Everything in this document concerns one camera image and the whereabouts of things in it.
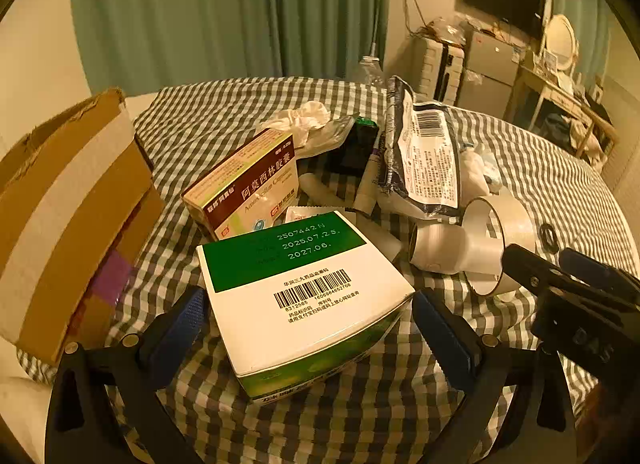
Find black pouch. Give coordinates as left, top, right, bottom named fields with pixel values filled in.
left=320, top=117, right=381, bottom=177

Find wide green curtain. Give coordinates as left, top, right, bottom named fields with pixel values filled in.
left=67, top=0, right=392, bottom=95

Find clear tape roll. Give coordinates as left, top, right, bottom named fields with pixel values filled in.
left=462, top=193, right=538, bottom=297

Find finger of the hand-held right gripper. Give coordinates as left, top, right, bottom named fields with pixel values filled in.
left=502, top=243, right=581, bottom=295
left=560, top=248, right=640, bottom=296

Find silver foil packet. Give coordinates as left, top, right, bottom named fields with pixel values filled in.
left=295, top=114, right=358, bottom=160

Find green white medicine box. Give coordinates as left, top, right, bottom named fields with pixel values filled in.
left=196, top=211, right=416, bottom=407

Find cream dressing desk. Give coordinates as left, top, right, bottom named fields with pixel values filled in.
left=505, top=64, right=618, bottom=160

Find small white red sachet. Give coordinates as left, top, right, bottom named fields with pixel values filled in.
left=282, top=205, right=351, bottom=225

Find white clothes heap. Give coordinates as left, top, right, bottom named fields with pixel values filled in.
left=570, top=119, right=606, bottom=160

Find brown cardboard box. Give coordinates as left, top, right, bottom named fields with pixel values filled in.
left=0, top=88, right=168, bottom=365

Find narrow green curtain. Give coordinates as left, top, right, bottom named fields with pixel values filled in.
left=550, top=0, right=611, bottom=90

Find white plastic bottle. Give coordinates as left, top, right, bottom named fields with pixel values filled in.
left=409, top=220, right=501, bottom=275

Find grey white checkered blanket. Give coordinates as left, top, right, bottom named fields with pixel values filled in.
left=17, top=77, right=640, bottom=464

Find large clear water jug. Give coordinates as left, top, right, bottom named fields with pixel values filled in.
left=357, top=55, right=386, bottom=88

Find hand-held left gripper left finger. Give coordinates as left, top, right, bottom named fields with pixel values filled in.
left=45, top=287, right=211, bottom=464

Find white suitcase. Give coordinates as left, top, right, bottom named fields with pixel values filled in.
left=412, top=37, right=468, bottom=105

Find grey small fridge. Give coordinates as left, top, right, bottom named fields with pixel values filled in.
left=457, top=29, right=526, bottom=120

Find white crumpled plastic bag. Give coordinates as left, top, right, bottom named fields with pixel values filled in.
left=457, top=143, right=503, bottom=200

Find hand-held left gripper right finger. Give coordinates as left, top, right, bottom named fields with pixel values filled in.
left=412, top=289, right=578, bottom=464

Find white tube purple cap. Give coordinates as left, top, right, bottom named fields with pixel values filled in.
left=356, top=137, right=383, bottom=217

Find maroon medicine box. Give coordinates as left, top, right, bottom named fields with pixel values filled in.
left=181, top=127, right=301, bottom=242

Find white oval mirror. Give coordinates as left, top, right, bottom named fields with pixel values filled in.
left=542, top=13, right=578, bottom=75

